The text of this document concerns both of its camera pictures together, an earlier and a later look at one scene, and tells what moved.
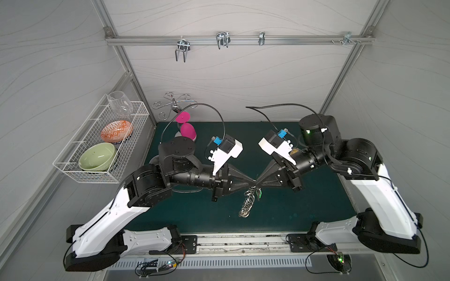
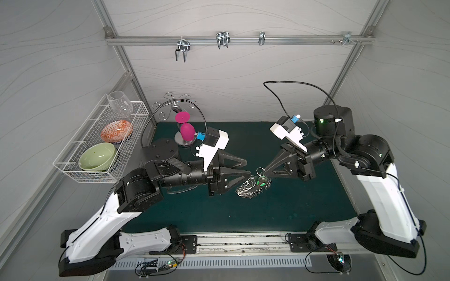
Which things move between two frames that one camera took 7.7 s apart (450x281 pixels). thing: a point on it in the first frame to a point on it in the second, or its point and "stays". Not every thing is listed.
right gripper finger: [274, 181] to [287, 170]
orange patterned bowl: [116, 131] stays
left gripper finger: [236, 188] to [229, 177]
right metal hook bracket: [347, 38] stays
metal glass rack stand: [182, 101] stays
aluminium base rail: [242, 244] stays
